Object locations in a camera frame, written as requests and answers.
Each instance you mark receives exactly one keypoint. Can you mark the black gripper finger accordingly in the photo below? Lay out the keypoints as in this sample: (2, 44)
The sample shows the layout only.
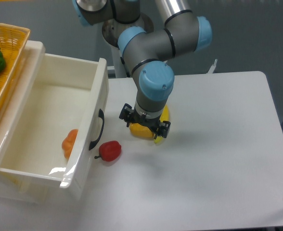
(161, 129)
(127, 114)

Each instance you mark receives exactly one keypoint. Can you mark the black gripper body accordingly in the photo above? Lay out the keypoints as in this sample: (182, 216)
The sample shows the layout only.
(149, 120)

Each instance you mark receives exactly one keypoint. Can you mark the white top drawer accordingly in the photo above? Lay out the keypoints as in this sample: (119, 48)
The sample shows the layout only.
(67, 94)

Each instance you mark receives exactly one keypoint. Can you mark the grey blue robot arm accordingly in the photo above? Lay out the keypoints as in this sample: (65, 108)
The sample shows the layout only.
(145, 54)

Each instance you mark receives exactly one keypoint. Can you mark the white drawer cabinet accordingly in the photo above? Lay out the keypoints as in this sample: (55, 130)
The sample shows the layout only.
(19, 187)

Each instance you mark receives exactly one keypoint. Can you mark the yellow toy banana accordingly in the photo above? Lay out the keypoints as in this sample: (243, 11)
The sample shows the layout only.
(164, 117)

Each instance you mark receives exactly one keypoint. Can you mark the yellow toy pepper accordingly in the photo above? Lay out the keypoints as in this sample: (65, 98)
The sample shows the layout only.
(140, 131)

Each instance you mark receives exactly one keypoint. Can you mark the red toy pepper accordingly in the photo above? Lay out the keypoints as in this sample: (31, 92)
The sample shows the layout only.
(109, 151)

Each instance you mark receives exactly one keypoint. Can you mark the orange toy pepper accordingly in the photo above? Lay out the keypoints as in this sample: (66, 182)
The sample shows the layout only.
(68, 143)

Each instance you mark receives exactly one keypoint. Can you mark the yellow woven basket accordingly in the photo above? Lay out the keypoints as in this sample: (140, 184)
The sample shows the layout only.
(12, 42)

